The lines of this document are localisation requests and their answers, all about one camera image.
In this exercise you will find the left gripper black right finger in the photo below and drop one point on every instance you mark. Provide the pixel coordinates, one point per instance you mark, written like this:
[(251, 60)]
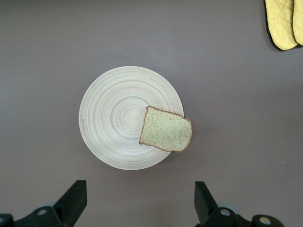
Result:
[(206, 208)]

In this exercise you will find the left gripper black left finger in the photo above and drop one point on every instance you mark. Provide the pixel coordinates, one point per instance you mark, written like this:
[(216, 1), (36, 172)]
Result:
[(71, 205)]

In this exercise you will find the toast bread slice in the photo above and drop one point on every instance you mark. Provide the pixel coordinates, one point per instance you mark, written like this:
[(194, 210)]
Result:
[(165, 130)]

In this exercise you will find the round light wooden plate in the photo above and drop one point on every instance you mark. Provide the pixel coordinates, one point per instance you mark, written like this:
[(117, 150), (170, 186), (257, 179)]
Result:
[(113, 113)]

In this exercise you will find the brown table cover sheet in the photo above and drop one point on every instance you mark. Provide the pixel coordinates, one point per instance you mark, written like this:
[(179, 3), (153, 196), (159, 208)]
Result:
[(47, 71)]

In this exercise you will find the yellow quilted oven mitt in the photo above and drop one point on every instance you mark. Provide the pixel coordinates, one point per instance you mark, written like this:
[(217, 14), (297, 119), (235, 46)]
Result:
[(279, 23)]

